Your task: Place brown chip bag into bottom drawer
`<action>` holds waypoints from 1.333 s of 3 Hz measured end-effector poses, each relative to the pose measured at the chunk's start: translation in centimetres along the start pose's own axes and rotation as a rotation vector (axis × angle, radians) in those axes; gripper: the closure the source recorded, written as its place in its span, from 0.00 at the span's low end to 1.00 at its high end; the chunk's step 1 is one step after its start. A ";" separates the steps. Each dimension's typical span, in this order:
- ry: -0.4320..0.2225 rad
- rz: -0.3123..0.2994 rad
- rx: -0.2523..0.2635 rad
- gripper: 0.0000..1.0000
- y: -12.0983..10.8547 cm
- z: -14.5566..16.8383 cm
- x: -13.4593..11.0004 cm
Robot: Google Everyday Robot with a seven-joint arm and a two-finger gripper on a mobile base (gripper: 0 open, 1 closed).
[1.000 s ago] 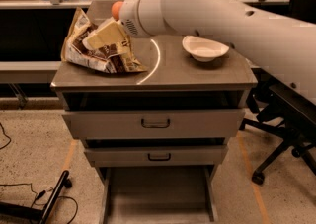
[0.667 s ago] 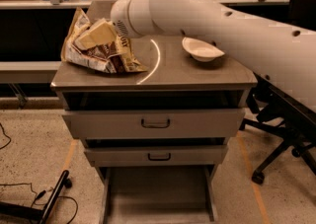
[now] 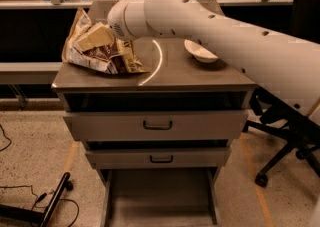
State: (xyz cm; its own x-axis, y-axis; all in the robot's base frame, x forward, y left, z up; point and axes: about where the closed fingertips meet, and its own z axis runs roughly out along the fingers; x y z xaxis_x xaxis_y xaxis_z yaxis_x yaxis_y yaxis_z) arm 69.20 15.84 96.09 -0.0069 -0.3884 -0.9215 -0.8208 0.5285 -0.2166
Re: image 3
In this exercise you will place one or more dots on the brown chip bag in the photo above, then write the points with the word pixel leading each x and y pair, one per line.
pixel 116 58

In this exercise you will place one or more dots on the bottom drawer with handle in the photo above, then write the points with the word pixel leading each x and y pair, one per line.
pixel 158 158

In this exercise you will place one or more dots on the black office chair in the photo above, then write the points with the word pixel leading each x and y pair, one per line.
pixel 277 119

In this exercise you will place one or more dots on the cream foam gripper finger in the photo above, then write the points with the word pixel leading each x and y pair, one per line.
pixel 98 35

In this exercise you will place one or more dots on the grey drawer cabinet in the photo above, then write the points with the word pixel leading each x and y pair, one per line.
pixel 175 82

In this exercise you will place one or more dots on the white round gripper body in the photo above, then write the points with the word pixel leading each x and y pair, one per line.
pixel 115 20

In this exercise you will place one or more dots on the grey side bench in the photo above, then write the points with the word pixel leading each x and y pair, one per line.
pixel 28 73

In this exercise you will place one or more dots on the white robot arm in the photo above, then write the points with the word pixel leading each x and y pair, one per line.
pixel 285 66

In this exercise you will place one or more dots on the drawer with handle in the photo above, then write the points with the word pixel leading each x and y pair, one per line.
pixel 156 126
pixel 158 158

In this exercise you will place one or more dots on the white paper bowl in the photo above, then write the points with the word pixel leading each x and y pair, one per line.
pixel 200 53

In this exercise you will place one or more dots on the middle drawer with handle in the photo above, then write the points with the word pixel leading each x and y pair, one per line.
pixel 156 126

